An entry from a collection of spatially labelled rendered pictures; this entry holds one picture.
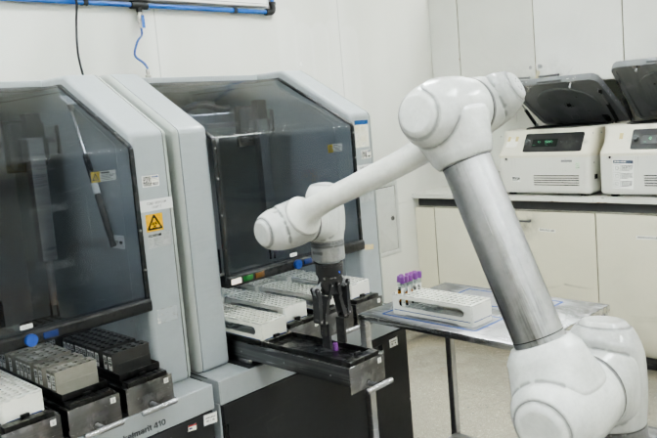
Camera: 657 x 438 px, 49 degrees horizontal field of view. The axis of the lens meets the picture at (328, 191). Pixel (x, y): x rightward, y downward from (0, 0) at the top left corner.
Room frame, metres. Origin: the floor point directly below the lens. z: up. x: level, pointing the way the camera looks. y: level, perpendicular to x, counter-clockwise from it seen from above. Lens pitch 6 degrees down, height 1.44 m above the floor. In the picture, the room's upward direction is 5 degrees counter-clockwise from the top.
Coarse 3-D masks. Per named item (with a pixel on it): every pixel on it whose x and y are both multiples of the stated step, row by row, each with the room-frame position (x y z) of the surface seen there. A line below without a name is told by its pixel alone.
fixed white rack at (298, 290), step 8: (264, 288) 2.47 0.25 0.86; (272, 288) 2.44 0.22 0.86; (280, 288) 2.42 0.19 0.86; (288, 288) 2.41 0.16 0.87; (296, 288) 2.40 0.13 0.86; (304, 288) 2.40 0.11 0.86; (288, 296) 2.47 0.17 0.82; (296, 296) 2.45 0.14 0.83; (304, 296) 2.33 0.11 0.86; (312, 304) 2.40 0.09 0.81
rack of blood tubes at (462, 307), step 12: (420, 288) 2.20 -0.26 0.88; (396, 300) 2.16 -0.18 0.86; (420, 300) 2.09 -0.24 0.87; (432, 300) 2.06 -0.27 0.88; (444, 300) 2.04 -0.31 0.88; (456, 300) 2.04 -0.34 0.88; (468, 300) 2.02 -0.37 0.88; (480, 300) 2.01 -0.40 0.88; (396, 312) 2.16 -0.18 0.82; (408, 312) 2.13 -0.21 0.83; (420, 312) 2.09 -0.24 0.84; (432, 312) 2.06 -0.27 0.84; (444, 312) 2.12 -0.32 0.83; (456, 312) 2.11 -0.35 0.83; (468, 312) 1.96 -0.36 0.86; (480, 312) 1.98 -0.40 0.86; (456, 324) 2.00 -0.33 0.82; (468, 324) 1.97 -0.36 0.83; (480, 324) 1.98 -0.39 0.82
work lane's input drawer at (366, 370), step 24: (240, 336) 2.07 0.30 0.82; (288, 336) 2.06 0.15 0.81; (312, 336) 2.02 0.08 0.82; (264, 360) 1.99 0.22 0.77; (288, 360) 1.91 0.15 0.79; (312, 360) 1.85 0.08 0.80; (336, 360) 1.80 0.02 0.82; (360, 360) 1.80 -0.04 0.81; (360, 384) 1.78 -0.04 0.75; (384, 384) 1.78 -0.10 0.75
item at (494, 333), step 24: (432, 288) 2.43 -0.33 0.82; (456, 288) 2.40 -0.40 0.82; (480, 288) 2.37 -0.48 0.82; (384, 312) 2.19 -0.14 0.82; (576, 312) 2.02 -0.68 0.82; (600, 312) 2.03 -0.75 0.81; (456, 336) 1.93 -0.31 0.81; (480, 336) 1.88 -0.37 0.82; (504, 336) 1.86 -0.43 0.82; (456, 384) 2.48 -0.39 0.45; (456, 408) 2.47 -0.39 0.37; (456, 432) 2.47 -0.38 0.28
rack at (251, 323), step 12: (228, 312) 2.18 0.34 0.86; (240, 312) 2.17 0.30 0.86; (252, 312) 2.15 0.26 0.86; (264, 312) 2.15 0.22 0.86; (228, 324) 2.19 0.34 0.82; (240, 324) 2.18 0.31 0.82; (252, 324) 2.04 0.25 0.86; (264, 324) 2.02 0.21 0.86; (276, 324) 2.05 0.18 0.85; (252, 336) 2.04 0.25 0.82; (264, 336) 2.02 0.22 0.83
